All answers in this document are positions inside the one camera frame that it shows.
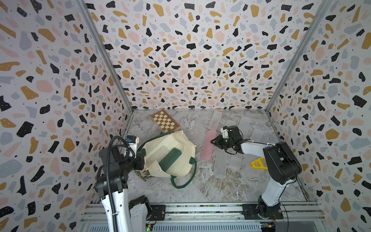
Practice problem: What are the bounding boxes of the pink translucent case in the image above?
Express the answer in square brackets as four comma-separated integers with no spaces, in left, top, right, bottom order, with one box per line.
[201,130,217,161]

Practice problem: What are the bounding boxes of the cream canvas tote bag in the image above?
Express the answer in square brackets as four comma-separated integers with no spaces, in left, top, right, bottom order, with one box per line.
[138,130,197,189]

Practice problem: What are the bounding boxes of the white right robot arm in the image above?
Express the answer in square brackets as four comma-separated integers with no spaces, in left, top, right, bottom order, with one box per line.
[211,126,302,219]

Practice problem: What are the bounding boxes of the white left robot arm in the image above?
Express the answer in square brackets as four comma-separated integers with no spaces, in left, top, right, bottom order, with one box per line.
[94,155,152,232]

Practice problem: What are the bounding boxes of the dark green case in bag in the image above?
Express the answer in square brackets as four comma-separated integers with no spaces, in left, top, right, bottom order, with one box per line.
[159,148,182,172]

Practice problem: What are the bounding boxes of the yellow triangular plastic piece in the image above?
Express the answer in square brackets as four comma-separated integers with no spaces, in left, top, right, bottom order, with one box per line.
[250,158,268,170]

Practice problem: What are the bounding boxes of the wooden chess board box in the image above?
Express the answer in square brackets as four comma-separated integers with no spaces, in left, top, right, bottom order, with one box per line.
[151,109,181,133]

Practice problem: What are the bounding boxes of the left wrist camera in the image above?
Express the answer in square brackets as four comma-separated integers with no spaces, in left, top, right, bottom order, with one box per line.
[126,135,139,159]

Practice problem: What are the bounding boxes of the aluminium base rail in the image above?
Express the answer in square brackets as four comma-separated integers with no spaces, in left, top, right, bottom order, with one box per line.
[81,202,325,232]

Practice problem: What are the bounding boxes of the aluminium corner post left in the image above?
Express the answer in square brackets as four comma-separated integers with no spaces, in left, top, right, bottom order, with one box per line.
[75,0,133,115]

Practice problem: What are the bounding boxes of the aluminium corner post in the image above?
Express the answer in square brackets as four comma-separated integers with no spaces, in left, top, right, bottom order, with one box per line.
[265,0,332,114]
[75,0,133,115]

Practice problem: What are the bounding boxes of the aluminium corner post right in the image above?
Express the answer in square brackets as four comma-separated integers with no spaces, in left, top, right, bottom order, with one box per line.
[265,0,332,114]

